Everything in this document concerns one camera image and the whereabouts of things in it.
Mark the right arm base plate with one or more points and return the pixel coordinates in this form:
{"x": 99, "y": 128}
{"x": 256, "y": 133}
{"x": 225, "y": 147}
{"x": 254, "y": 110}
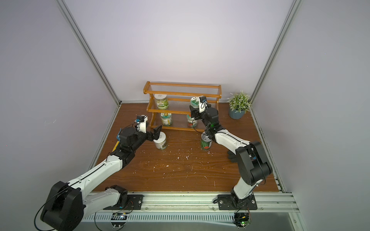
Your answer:
{"x": 232, "y": 202}

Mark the aluminium rail frame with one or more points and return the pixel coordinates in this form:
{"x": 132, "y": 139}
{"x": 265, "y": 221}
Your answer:
{"x": 199, "y": 207}

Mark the tall white tin can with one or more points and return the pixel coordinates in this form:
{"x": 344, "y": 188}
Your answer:
{"x": 161, "y": 142}

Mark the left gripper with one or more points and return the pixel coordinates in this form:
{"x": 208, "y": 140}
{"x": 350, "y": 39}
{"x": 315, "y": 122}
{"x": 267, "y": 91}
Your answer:
{"x": 154, "y": 136}

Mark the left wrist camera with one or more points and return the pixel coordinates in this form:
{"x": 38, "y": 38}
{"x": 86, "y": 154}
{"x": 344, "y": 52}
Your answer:
{"x": 141, "y": 121}

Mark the controller board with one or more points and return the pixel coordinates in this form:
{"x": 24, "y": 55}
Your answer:
{"x": 118, "y": 220}
{"x": 242, "y": 220}

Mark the sunflower seed jar yellow label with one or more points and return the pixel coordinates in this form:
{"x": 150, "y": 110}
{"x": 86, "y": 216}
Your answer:
{"x": 166, "y": 119}

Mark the potted green plant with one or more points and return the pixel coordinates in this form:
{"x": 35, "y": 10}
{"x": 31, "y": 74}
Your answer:
{"x": 239, "y": 104}

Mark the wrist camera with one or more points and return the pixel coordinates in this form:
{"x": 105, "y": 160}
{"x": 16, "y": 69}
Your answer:
{"x": 203, "y": 104}
{"x": 141, "y": 121}

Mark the left controller board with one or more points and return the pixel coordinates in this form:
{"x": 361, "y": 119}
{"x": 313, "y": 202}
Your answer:
{"x": 118, "y": 220}

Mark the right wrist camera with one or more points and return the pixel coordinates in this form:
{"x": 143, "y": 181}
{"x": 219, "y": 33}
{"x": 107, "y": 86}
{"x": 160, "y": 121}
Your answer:
{"x": 203, "y": 104}

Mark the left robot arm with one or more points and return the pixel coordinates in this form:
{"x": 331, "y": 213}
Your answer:
{"x": 68, "y": 203}

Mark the right controller board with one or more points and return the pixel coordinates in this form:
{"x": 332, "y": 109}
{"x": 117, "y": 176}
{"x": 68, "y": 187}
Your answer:
{"x": 242, "y": 220}

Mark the red label tomato seed jar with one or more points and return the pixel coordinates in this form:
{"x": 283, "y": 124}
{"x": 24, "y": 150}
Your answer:
{"x": 192, "y": 123}

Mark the teal garden hand fork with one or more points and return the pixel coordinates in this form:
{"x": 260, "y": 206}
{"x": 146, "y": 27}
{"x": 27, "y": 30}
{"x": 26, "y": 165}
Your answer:
{"x": 118, "y": 139}

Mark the wooden three-tier shelf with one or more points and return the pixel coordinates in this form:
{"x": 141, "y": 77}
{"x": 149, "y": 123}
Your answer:
{"x": 179, "y": 96}

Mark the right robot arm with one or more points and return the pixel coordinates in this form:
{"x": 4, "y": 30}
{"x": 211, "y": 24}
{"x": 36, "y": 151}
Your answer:
{"x": 253, "y": 163}

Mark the watermelon tin can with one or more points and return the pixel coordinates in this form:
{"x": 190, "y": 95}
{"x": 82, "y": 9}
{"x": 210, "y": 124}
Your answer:
{"x": 206, "y": 142}

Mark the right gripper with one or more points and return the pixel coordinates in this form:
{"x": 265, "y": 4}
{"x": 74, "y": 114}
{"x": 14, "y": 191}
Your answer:
{"x": 196, "y": 114}

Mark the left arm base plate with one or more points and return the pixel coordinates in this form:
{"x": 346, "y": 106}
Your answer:
{"x": 129, "y": 202}

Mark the green label jar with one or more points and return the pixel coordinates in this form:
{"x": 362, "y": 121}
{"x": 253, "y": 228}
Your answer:
{"x": 194, "y": 102}
{"x": 161, "y": 101}

